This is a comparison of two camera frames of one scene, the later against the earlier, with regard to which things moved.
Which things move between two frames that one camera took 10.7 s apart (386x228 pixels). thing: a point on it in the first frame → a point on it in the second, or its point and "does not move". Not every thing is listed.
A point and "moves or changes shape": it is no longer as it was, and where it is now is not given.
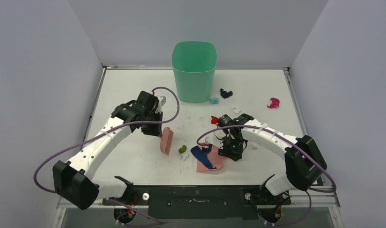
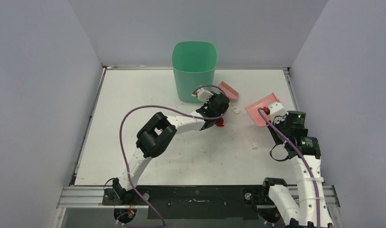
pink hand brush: x=166 y=140 moves or changes shape
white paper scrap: x=236 y=110 does not move
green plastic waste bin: x=194 y=63 does not move
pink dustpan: x=215 y=160 → x=252 y=110
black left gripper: x=156 y=131 → x=211 y=99
